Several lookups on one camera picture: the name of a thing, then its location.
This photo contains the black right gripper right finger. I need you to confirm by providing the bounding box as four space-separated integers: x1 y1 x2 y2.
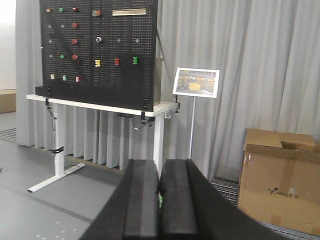
160 159 285 240

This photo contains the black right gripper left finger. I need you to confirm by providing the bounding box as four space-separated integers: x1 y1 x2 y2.
80 159 159 240

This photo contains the green plastic spoon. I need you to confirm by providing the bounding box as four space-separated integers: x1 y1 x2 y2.
158 194 163 209

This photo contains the metal floor grating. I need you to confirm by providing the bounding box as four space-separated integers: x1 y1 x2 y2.
211 176 240 206

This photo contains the brown cardboard box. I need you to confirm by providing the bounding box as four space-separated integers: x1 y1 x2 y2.
238 128 320 236

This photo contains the white standing desk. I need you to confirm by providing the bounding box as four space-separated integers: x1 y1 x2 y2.
26 94 178 193

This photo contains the framed sign on stand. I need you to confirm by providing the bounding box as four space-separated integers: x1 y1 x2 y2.
172 67 220 158

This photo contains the black pegboard with buttons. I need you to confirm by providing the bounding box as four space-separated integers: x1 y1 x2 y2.
35 0 158 112

